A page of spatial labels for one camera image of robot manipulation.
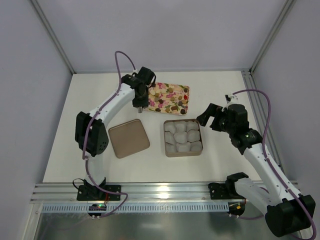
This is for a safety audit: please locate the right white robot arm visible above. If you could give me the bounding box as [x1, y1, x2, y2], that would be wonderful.
[196, 103, 316, 237]

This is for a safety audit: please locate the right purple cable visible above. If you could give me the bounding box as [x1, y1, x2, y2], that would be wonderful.
[224, 89, 316, 240]

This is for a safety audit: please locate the tan square tin lid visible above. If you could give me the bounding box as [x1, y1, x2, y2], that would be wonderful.
[108, 119, 150, 159]

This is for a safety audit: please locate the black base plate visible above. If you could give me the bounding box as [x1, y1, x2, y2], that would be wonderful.
[76, 183, 122, 201]
[208, 182, 245, 200]

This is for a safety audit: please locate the aluminium rail frame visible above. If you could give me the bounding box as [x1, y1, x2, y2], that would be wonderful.
[29, 181, 300, 205]

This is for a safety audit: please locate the floral pattern tray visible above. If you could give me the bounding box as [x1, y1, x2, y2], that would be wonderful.
[145, 82, 190, 116]

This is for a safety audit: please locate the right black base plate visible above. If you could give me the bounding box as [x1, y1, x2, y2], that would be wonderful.
[208, 182, 245, 200]

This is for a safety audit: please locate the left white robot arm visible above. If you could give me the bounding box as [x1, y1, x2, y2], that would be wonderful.
[75, 67, 156, 201]

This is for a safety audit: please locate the tan square tin box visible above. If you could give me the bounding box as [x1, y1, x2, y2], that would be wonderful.
[163, 119, 204, 158]

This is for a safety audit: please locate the slotted grey cable duct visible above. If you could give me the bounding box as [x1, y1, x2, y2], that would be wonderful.
[41, 202, 229, 214]

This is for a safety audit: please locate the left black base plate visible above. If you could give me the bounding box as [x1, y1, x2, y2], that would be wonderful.
[76, 183, 122, 201]

